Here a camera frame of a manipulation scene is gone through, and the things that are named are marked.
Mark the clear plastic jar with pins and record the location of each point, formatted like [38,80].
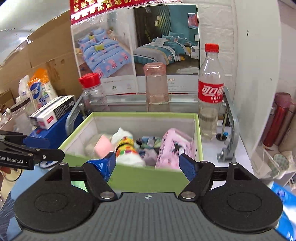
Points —
[20,115]

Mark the green cardboard box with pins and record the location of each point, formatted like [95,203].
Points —
[138,180]

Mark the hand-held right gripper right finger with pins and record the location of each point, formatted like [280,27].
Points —
[188,165]

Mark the pink patterned pouch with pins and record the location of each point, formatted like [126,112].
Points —
[171,148]

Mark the grey metal bracket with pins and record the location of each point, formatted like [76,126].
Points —
[233,129]

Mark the wall poster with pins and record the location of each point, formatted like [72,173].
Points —
[138,34]

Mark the cardboard boxes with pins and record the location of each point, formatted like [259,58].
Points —
[46,51]

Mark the red thermos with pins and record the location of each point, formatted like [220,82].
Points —
[276,120]

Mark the orange tissue pack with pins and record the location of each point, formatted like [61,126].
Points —
[42,90]

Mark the grey pink cloth bundle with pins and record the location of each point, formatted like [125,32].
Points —
[149,157]

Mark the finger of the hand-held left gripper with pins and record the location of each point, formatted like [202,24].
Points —
[37,142]
[48,155]

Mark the blue tissue pack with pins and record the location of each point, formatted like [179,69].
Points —
[285,208]

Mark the red capped clear jar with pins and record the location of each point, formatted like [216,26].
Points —
[94,95]

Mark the blue box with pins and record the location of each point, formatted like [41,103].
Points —
[67,129]

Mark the pink sponge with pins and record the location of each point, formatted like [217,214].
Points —
[106,144]

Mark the colourful sock bundle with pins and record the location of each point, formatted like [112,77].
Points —
[126,150]

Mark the dark blue patterned cloth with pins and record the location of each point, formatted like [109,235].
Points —
[149,141]

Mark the red label plastic bottle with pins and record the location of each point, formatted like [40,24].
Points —
[211,92]

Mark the white wrapped pack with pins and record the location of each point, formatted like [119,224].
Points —
[24,88]

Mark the white shelf unit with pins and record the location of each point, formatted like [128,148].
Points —
[256,69]

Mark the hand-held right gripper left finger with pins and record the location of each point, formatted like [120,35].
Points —
[99,166]

